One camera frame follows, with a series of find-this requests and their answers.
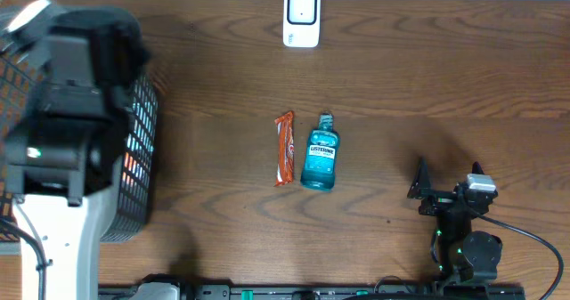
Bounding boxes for orange snack bar wrapper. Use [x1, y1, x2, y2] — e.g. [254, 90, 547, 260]
[274, 111, 295, 186]

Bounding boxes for white barcode scanner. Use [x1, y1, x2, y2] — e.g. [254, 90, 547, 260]
[282, 0, 322, 48]

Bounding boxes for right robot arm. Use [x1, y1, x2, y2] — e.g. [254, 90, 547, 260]
[407, 158, 502, 285]

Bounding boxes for teal Listerine mouthwash bottle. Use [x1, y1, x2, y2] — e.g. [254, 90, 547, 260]
[300, 112, 339, 191]

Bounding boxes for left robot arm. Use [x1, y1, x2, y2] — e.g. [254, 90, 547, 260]
[1, 0, 158, 299]

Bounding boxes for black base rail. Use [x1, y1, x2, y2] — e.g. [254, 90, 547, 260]
[97, 274, 525, 300]

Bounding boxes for grey plastic mesh basket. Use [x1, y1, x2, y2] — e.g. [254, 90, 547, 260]
[1, 55, 159, 243]

